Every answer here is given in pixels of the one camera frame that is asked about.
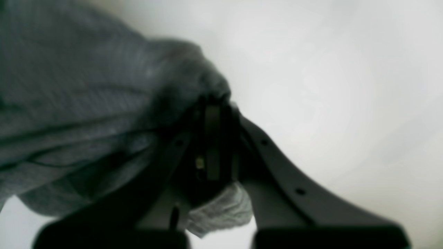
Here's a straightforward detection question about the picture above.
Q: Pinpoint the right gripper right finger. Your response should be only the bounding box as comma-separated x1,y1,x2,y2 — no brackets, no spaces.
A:
229,103,411,249

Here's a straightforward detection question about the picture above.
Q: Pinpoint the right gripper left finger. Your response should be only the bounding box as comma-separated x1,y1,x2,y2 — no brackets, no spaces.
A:
33,102,208,249

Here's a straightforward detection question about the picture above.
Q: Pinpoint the grey t-shirt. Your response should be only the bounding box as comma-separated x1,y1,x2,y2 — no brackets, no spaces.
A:
0,0,231,216

